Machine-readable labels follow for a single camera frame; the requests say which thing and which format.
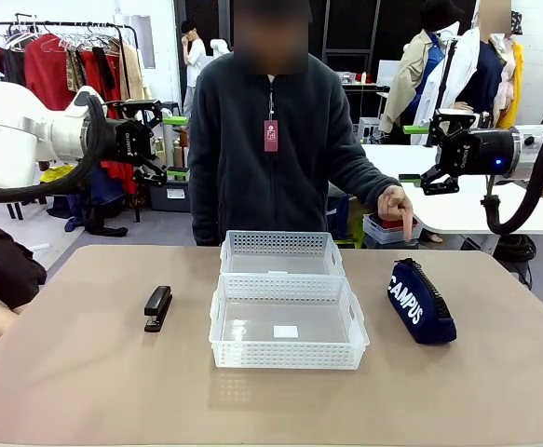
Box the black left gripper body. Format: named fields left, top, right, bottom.
left=86, top=118, right=156, bottom=165

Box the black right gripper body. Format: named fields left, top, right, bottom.
left=441, top=129, right=517, bottom=178

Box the black stapler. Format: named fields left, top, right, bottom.
left=143, top=285, right=173, bottom=333

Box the navy campus pencil case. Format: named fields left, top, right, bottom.
left=385, top=258, right=457, bottom=346

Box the standing person left forearm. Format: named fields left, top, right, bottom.
left=329, top=151, right=407, bottom=209

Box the standing person right forearm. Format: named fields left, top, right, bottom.
left=188, top=157, right=228, bottom=247

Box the standing person left hand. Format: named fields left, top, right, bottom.
left=375, top=184, right=415, bottom=243

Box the grey storage box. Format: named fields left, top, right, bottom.
left=148, top=179, right=193, bottom=213

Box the mannequin with beige coat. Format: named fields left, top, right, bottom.
left=377, top=0, right=466, bottom=141

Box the white table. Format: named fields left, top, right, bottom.
left=359, top=142, right=543, bottom=237

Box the clear bin with red contents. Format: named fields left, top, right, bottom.
left=362, top=212, right=425, bottom=246

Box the black tripod pole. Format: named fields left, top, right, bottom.
left=436, top=39, right=459, bottom=113

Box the person in white shirt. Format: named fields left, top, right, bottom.
left=180, top=20, right=207, bottom=117

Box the person in dark fleece jacket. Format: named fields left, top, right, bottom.
left=187, top=0, right=415, bottom=247

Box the mannequin with yellow garment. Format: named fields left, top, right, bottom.
left=489, top=11, right=526, bottom=130

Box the mannequin with white coat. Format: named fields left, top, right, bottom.
left=413, top=25, right=505, bottom=145

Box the yellow bag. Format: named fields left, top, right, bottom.
left=40, top=166, right=75, bottom=184

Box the white curved robot part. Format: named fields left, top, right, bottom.
left=210, top=38, right=233, bottom=60

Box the maroon hanging tag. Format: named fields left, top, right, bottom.
left=264, top=119, right=279, bottom=153

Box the red hanging garment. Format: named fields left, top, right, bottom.
left=23, top=34, right=77, bottom=112

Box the small white perforated plastic basket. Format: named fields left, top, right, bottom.
left=219, top=230, right=346, bottom=279

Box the black clothes rack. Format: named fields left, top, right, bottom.
left=0, top=13, right=143, bottom=224

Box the seated person in black clothes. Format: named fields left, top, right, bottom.
left=0, top=223, right=48, bottom=341

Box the large white perforated plastic basket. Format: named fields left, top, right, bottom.
left=209, top=273, right=371, bottom=372

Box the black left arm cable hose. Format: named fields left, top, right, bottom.
left=0, top=95, right=110, bottom=204

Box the black cable coil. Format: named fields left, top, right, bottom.
left=493, top=234, right=537, bottom=291

